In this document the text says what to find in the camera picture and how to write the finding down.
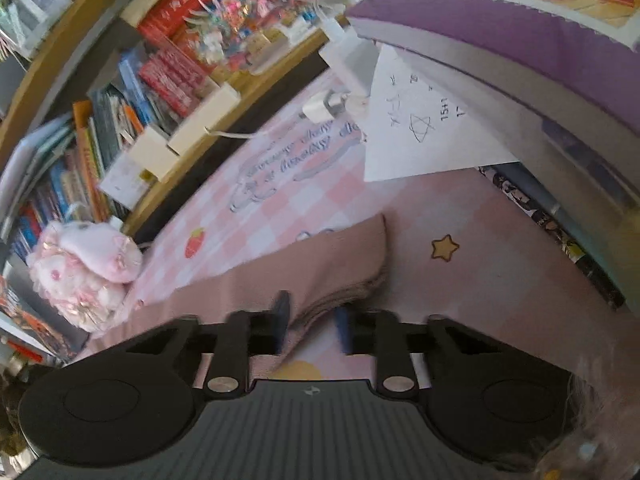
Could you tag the purple and pink sweater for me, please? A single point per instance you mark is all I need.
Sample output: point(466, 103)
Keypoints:
point(320, 274)

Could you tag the pink white bunny plush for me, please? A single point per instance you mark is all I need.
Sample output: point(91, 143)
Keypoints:
point(82, 269)

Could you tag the white charger plug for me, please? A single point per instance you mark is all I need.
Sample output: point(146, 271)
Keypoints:
point(325, 106)

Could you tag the stack of books right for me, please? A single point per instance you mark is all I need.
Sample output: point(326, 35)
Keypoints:
point(557, 82)

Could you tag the Harry Potter book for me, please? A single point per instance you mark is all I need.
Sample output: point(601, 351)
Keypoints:
point(40, 321)

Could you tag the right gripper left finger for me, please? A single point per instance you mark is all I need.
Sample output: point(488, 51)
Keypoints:
point(239, 338)

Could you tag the colourful toy bouquet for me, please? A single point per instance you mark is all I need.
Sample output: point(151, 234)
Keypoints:
point(229, 33)

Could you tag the small white box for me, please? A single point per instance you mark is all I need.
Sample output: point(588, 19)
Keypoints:
point(126, 182)

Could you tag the flat beige box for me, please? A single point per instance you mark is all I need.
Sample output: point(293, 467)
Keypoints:
point(212, 109)

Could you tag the white paper note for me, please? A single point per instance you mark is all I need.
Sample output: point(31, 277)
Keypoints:
point(412, 129)

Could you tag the wooden bookshelf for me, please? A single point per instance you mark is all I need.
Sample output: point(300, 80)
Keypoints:
point(73, 61)

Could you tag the red boxed book set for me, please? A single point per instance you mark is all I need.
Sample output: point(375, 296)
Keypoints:
point(173, 70)

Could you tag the beige wooden pen holder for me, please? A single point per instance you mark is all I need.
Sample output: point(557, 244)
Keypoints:
point(152, 153)

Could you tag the row of colourful books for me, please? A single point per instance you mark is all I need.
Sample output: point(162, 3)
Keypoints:
point(55, 171)

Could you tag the pink checkered desk mat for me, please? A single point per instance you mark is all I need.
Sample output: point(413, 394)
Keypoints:
point(457, 247)

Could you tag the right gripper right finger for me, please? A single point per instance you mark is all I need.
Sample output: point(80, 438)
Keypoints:
point(390, 342)

